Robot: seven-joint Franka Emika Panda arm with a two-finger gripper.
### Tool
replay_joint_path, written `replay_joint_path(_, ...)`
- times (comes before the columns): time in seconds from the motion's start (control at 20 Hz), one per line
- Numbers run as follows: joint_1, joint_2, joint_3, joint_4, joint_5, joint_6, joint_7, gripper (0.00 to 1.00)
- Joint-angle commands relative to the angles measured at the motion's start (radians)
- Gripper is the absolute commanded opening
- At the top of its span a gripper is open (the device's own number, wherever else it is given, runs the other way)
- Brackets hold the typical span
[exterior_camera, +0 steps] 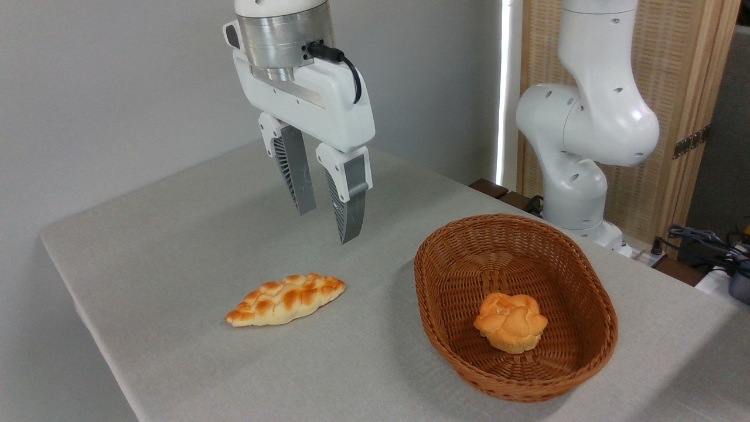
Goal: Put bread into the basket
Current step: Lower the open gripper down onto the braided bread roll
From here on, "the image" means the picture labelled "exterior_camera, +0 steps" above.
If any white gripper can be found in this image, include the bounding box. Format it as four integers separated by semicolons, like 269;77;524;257
223;21;376;245

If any long braided bread loaf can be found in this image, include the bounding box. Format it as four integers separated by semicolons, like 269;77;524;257
224;273;346;327

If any brown wicker basket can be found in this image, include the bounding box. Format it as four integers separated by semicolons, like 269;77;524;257
414;213;619;403

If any round flower-shaped bread bun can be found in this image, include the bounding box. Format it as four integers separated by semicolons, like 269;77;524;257
473;292;549;354

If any grey tablecloth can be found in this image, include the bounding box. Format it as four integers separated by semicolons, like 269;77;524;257
40;136;750;422

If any white power strip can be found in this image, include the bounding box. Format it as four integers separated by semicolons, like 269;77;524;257
621;243;666;267

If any metal screen hinge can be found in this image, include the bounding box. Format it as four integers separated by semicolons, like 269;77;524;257
673;125;711;160

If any wooden folding screen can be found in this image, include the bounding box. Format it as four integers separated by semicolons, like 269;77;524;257
519;0;742;253

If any grey box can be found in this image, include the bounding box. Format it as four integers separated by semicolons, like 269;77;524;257
728;273;750;305

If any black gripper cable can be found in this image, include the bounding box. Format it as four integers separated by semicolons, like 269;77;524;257
308;41;363;105

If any dark cable bundle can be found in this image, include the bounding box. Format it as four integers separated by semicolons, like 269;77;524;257
667;224;750;276

